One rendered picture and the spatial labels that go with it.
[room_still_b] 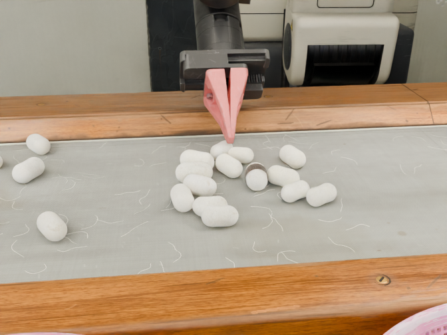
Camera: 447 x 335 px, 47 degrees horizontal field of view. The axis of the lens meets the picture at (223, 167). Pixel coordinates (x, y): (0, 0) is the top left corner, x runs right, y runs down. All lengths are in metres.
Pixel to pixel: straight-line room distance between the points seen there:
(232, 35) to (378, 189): 0.24
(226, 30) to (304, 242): 0.28
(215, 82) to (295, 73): 0.59
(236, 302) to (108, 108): 0.40
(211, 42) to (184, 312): 0.36
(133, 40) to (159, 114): 1.96
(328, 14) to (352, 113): 0.49
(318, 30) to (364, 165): 0.58
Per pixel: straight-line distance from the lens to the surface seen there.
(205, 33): 0.62
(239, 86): 0.57
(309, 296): 0.34
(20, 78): 2.78
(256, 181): 0.49
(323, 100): 0.70
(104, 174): 0.55
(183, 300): 0.33
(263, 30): 1.40
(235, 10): 0.64
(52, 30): 2.67
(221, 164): 0.53
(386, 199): 0.52
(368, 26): 1.14
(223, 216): 0.44
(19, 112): 0.69
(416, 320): 0.33
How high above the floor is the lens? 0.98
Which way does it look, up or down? 26 degrees down
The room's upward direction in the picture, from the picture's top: straight up
